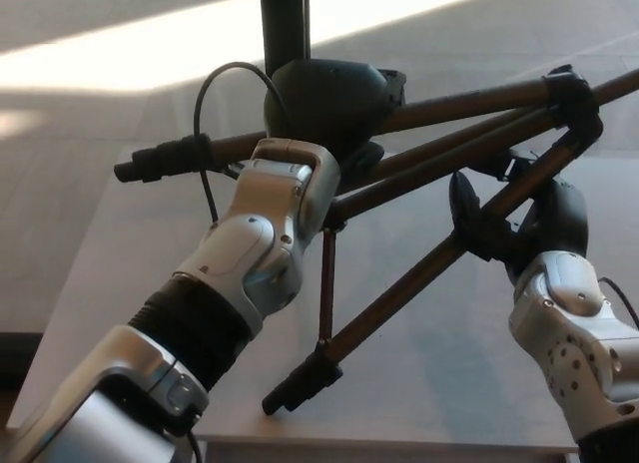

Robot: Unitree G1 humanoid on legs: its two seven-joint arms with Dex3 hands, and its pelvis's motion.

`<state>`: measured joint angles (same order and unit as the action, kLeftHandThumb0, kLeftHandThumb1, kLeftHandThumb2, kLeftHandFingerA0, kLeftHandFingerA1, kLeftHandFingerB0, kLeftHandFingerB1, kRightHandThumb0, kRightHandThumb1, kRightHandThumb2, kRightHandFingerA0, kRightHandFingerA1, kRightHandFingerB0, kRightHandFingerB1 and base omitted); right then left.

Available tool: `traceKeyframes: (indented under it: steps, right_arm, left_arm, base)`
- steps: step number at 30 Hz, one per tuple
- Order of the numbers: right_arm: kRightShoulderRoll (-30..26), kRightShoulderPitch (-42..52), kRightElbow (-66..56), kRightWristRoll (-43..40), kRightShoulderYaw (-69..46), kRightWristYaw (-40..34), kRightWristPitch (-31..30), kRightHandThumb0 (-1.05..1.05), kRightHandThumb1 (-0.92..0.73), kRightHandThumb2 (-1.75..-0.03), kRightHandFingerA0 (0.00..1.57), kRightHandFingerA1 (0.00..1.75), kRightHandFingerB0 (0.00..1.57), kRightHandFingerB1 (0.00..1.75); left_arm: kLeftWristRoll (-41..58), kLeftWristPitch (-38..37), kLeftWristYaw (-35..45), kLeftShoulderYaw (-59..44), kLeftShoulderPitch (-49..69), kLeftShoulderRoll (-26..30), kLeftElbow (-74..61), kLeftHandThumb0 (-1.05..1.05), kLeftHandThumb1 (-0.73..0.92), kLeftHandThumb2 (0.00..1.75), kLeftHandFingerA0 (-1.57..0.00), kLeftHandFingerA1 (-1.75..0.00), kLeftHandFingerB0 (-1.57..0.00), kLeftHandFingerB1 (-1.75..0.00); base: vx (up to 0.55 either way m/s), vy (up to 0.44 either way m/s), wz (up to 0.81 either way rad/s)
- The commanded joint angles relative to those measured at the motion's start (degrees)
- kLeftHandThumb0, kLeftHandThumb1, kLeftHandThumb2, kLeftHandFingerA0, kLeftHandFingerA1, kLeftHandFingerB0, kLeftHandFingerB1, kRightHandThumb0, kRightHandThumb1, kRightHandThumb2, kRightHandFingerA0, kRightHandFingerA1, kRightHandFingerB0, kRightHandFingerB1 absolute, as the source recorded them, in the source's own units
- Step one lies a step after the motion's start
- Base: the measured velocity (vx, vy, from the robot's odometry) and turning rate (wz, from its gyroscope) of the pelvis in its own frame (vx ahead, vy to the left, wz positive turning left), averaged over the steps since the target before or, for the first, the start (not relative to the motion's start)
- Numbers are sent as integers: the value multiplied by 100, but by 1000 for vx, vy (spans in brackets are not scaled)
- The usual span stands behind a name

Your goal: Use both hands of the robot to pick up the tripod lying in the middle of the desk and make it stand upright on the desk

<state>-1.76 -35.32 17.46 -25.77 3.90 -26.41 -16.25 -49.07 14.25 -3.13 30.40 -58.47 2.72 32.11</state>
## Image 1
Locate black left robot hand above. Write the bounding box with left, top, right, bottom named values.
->
left=263, top=57, right=405, bottom=173

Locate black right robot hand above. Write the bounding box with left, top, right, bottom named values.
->
left=448, top=151, right=590, bottom=287

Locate brown and black camera tripod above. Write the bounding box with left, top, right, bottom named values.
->
left=113, top=63, right=639, bottom=415

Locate black vertical pillar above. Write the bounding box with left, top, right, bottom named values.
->
left=258, top=0, right=312, bottom=78

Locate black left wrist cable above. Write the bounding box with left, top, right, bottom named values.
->
left=193, top=61, right=291, bottom=225

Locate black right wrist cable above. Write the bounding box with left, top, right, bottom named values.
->
left=597, top=276, right=639, bottom=330

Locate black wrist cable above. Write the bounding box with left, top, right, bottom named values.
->
left=597, top=276, right=639, bottom=330
left=193, top=61, right=291, bottom=225

